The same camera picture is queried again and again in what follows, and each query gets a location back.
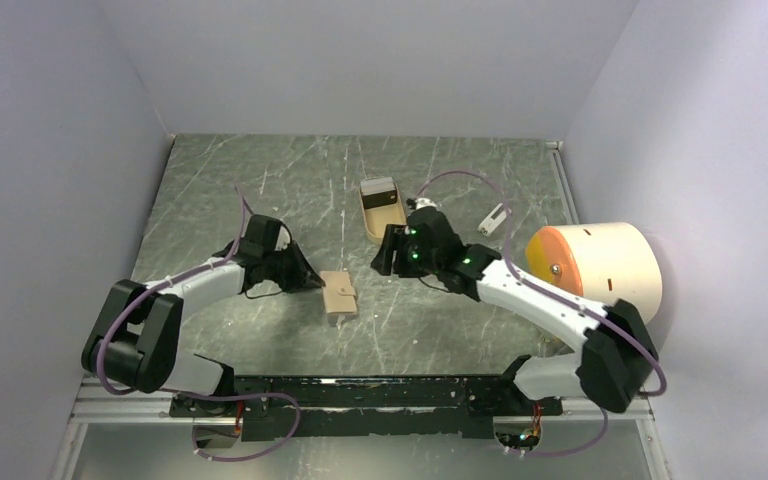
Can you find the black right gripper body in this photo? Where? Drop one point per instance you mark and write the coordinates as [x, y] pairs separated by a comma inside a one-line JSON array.
[[409, 262]]

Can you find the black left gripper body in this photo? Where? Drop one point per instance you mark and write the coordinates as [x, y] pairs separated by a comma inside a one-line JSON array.
[[278, 262]]

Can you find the beige leather card holder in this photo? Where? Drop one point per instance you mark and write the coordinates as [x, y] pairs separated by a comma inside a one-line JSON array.
[[339, 297]]

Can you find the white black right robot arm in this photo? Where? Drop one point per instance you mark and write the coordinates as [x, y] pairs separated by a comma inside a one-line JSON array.
[[612, 353]]

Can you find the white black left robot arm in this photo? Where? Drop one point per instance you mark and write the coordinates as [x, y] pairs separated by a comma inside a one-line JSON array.
[[134, 343]]

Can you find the stack of cards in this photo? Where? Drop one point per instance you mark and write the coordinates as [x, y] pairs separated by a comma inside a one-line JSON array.
[[378, 192]]

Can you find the beige oval plastic tray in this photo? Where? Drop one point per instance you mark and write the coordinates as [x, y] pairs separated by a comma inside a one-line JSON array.
[[376, 220]]

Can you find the white plastic clip device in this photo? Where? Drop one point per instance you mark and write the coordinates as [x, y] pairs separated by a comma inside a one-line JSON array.
[[493, 220]]

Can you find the cream cylinder with orange face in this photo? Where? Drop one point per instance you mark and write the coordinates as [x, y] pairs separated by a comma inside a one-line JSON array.
[[600, 261]]

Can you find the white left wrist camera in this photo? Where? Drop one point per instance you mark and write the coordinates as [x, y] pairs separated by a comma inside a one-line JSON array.
[[283, 240]]

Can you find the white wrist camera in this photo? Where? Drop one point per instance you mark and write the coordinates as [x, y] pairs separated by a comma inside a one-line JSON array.
[[417, 203], [283, 240]]

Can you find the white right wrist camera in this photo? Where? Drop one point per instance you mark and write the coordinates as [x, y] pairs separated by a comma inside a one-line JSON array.
[[417, 203]]

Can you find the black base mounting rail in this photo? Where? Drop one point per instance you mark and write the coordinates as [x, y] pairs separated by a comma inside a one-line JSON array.
[[463, 404]]

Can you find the aluminium frame rail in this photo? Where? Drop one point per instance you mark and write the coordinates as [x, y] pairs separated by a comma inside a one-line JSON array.
[[94, 405]]

